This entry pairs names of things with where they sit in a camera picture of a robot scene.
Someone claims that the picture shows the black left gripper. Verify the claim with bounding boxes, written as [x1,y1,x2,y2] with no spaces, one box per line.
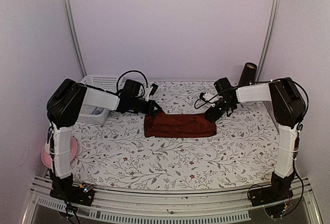
[131,97,163,115]

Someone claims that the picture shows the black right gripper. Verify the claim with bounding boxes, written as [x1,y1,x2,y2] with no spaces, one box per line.
[206,98,234,122]

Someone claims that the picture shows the dark red towel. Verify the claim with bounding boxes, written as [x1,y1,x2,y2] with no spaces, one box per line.
[143,111,217,138]

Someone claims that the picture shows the blue orange patterned towel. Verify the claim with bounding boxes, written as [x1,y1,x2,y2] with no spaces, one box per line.
[89,106,104,115]

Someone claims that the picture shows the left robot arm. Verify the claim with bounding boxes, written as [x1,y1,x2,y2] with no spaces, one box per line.
[45,78,161,200]

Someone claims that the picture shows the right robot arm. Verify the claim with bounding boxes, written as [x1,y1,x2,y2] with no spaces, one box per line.
[199,77,309,201]

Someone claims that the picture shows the black cylinder cup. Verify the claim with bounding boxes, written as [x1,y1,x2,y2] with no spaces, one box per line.
[238,62,257,86]

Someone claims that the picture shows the floral tablecloth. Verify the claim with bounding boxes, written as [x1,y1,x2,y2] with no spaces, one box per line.
[61,79,294,191]

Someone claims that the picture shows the white plastic basket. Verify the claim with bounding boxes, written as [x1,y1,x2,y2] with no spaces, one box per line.
[77,74,122,125]

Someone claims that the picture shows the pink plate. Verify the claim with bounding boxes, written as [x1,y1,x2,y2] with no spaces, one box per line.
[41,137,78,169]

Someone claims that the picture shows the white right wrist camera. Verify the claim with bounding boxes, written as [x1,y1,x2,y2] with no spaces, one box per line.
[200,92,218,104]

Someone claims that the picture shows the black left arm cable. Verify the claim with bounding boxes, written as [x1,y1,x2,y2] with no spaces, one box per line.
[115,70,149,98]

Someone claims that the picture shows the front aluminium rail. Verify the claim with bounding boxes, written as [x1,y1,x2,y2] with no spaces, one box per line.
[22,176,324,223]

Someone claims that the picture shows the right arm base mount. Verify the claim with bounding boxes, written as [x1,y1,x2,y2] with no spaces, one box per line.
[247,177,293,206]

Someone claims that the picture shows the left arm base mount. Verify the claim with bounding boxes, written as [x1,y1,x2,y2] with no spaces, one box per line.
[49,182,95,206]

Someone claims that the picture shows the right aluminium frame post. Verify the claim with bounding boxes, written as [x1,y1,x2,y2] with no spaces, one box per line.
[256,0,281,80]

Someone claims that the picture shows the aluminium frame post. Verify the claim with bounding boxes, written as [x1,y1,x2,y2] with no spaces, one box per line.
[256,0,281,80]
[62,0,87,77]

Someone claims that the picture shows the left aluminium frame post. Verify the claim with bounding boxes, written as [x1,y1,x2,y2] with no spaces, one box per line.
[62,0,87,77]

